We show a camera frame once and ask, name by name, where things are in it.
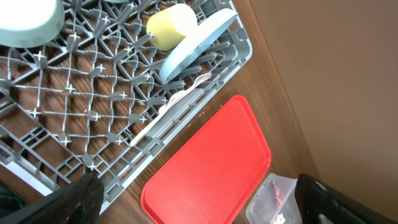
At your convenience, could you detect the clear plastic bin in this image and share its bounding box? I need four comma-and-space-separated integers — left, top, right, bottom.
246, 173, 302, 224

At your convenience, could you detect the red snack wrapper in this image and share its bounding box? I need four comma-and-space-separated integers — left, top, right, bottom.
272, 182, 282, 206

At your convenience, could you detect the red plastic tray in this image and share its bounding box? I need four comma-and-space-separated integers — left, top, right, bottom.
141, 95, 272, 223

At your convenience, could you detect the white plastic spoon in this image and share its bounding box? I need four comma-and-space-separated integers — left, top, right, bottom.
129, 90, 188, 147

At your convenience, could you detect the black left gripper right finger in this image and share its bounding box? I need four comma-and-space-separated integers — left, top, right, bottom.
295, 174, 397, 224

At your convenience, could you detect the mint green bowl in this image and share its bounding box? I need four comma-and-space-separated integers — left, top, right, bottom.
1, 0, 65, 48

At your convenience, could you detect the light blue plate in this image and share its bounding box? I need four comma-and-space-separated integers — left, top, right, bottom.
159, 8, 238, 85

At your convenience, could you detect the white plastic fork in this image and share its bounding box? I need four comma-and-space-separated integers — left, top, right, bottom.
185, 73, 212, 94

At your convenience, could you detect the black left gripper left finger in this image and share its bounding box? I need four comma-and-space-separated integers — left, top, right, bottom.
1, 173, 104, 224

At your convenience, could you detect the grey dishwasher rack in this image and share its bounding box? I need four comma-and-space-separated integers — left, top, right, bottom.
1, 1, 252, 208

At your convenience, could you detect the yellow plastic cup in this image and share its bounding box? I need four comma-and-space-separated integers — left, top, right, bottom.
146, 4, 198, 51

